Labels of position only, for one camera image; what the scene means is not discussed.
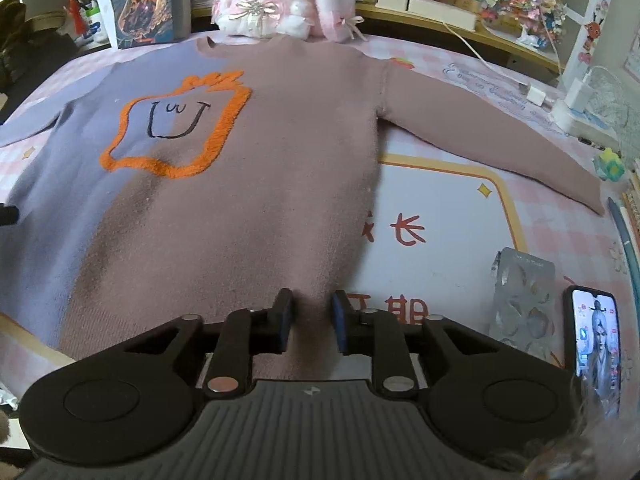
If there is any white power strip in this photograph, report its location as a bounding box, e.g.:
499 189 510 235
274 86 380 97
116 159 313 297
547 104 627 137

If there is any white charging cable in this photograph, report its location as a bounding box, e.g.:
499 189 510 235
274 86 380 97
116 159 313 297
439 19 528 92

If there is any silver blister pack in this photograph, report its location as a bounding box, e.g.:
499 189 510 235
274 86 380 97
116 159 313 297
487 247 557 352

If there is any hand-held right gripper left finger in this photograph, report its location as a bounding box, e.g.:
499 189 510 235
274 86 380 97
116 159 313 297
120 287 296 402

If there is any red figurine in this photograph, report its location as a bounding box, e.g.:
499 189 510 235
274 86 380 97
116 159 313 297
62 0 89 42

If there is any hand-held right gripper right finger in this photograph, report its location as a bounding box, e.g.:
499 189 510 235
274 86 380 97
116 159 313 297
329 289 501 402

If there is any green yellow small toy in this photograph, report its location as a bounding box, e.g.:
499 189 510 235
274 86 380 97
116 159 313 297
592 147 626 184

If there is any white charger block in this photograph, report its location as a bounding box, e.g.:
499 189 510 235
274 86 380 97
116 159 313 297
565 67 602 114

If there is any colourful paper flower bouquet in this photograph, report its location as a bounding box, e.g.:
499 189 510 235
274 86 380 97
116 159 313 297
476 0 569 52

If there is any white bottle with green cap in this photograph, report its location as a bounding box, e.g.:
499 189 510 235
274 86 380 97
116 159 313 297
81 2 112 47

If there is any illustrated paperback book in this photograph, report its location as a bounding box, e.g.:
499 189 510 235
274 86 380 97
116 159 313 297
102 0 192 51

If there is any pink and purple knit sweater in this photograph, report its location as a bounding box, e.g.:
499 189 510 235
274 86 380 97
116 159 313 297
0 35 607 383

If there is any small white plug adapter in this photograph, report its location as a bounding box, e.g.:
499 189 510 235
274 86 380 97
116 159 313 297
520 83 552 110

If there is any black smartphone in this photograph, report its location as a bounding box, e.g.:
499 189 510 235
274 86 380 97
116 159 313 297
562 285 624 419

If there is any pink checked desk mat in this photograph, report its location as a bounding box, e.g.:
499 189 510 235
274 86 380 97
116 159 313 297
0 35 640 401

